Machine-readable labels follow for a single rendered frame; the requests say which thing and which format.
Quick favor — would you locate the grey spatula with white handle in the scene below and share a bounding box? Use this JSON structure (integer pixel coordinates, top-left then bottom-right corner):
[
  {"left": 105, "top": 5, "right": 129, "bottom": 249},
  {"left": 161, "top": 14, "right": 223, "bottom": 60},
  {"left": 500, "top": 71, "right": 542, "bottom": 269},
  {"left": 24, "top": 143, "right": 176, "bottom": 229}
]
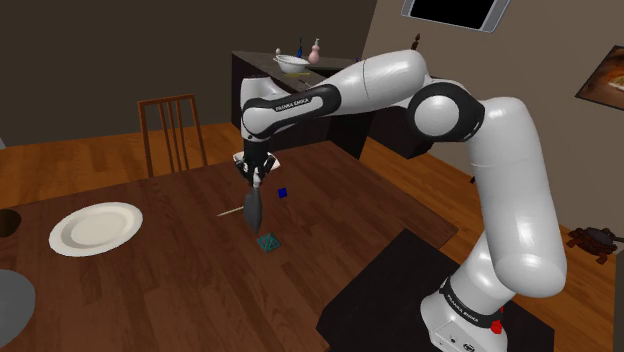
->
[{"left": 242, "top": 171, "right": 265, "bottom": 235}]

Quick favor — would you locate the dark sideboard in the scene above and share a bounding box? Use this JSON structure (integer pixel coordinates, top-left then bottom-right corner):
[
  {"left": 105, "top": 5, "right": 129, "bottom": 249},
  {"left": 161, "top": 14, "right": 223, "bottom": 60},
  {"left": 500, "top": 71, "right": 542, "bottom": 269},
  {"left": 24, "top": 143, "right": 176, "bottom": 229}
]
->
[{"left": 230, "top": 36, "right": 436, "bottom": 161}]

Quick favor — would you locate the brown wooden chair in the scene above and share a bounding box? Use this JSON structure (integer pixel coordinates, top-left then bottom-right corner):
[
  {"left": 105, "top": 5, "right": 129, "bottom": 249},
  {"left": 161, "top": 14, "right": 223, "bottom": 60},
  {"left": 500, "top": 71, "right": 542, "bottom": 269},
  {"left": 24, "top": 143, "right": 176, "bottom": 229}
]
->
[{"left": 137, "top": 93, "right": 209, "bottom": 179}]

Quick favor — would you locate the teal triangular object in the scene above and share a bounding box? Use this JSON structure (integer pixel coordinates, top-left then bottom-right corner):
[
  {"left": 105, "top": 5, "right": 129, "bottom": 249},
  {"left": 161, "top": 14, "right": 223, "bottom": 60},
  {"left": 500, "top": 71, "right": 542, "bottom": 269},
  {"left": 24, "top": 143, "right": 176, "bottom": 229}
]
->
[{"left": 256, "top": 232, "right": 283, "bottom": 255}]

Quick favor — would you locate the brown wooden table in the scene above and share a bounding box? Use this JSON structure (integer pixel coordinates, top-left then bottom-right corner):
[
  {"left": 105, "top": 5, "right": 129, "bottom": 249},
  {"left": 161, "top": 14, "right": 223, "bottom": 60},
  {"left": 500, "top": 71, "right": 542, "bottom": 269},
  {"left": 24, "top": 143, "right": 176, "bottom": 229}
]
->
[{"left": 0, "top": 140, "right": 460, "bottom": 352}]

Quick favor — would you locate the white plate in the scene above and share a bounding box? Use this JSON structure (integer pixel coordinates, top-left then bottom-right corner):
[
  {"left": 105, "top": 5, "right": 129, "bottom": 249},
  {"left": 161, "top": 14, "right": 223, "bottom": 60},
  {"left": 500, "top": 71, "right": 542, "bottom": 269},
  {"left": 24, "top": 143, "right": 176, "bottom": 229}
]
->
[{"left": 48, "top": 201, "right": 145, "bottom": 258}]

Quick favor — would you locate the dark robot stand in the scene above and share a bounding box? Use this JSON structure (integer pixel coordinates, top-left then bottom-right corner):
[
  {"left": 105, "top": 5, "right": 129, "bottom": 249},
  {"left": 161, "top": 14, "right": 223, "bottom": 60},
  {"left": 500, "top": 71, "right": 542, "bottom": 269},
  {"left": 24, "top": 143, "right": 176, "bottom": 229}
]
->
[{"left": 315, "top": 227, "right": 556, "bottom": 352}]

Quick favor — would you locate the dark brown round object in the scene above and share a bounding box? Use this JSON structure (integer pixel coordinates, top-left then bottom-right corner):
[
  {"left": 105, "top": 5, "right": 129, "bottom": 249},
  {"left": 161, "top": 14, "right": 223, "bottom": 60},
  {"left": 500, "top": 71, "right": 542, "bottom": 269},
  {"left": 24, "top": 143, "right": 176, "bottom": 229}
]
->
[{"left": 0, "top": 208, "right": 23, "bottom": 239}]

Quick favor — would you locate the grey round object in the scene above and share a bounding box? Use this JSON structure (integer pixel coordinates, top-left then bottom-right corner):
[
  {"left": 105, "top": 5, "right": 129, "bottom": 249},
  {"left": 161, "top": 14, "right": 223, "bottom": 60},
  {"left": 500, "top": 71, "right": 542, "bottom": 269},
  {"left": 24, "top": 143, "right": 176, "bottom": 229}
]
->
[{"left": 0, "top": 268, "right": 38, "bottom": 349}]

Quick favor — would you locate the brown toy on floor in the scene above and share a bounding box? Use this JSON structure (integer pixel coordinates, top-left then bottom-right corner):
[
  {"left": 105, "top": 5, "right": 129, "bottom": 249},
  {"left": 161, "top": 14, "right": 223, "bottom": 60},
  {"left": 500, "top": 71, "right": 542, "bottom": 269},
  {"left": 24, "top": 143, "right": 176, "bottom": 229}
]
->
[{"left": 565, "top": 226, "right": 624, "bottom": 265}]

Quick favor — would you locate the wall television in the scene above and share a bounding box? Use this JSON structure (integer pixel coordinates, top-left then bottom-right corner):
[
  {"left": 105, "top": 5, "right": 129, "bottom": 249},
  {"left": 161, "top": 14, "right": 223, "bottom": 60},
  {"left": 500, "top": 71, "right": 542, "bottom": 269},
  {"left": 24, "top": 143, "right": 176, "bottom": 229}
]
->
[{"left": 400, "top": 0, "right": 513, "bottom": 34}]

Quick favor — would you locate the framed wall picture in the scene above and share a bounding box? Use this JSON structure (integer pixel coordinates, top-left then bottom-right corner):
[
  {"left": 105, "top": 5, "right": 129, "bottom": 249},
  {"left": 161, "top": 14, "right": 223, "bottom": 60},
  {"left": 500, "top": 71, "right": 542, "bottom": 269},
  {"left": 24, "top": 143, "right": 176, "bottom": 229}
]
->
[{"left": 575, "top": 45, "right": 624, "bottom": 112}]

